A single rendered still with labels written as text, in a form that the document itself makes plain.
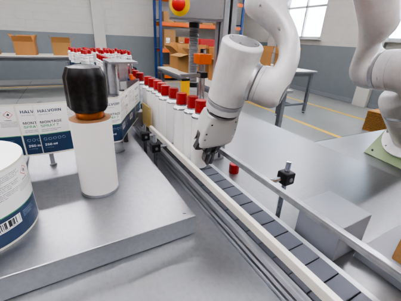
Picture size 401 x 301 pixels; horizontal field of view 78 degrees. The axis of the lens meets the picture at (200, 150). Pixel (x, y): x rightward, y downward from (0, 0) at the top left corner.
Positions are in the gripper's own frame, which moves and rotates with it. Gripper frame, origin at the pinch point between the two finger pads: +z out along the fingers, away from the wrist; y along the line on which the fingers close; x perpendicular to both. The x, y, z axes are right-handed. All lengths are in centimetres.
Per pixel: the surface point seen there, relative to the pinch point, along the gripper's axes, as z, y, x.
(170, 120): 4.5, 1.6, -23.0
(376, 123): 123, -388, -101
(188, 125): -2.2, 1.4, -11.2
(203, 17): -26.6, -7.5, -29.9
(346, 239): -14.3, -3.4, 35.4
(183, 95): -7.8, 0.7, -18.6
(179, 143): 6.2, 2.2, -13.1
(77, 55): 76, 12, -232
